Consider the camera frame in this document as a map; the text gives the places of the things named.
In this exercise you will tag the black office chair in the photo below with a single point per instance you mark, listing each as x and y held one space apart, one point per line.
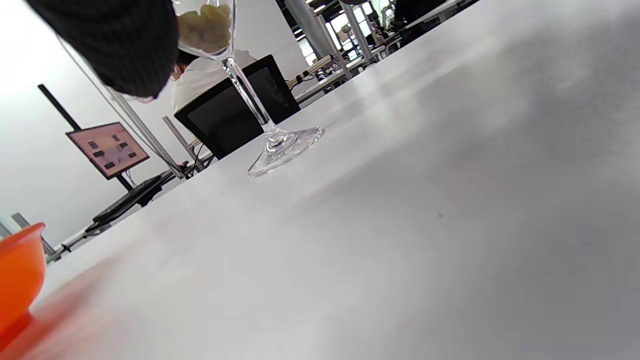
220 120

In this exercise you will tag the beige snack pieces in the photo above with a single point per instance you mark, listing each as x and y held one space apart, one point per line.
205 27

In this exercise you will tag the computer monitor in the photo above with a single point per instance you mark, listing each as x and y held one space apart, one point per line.
107 149

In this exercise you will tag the clear wine glass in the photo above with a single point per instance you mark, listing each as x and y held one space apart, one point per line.
241 86

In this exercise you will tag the silver metal frame pole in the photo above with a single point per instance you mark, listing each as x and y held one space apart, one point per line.
142 131

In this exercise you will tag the short silver metal post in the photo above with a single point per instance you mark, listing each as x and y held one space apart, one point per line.
180 140

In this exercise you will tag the black monitor stand pole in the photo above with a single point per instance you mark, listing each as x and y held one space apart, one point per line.
57 104

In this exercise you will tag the grey round column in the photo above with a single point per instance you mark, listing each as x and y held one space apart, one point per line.
312 27

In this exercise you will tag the white background desk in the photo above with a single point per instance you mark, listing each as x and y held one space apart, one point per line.
325 82

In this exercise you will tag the orange bowl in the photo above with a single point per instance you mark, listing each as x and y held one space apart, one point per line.
17 270

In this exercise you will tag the person's right hand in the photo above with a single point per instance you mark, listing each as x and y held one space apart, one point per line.
120 45

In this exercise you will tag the black keyboard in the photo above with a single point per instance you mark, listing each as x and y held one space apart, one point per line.
127 197

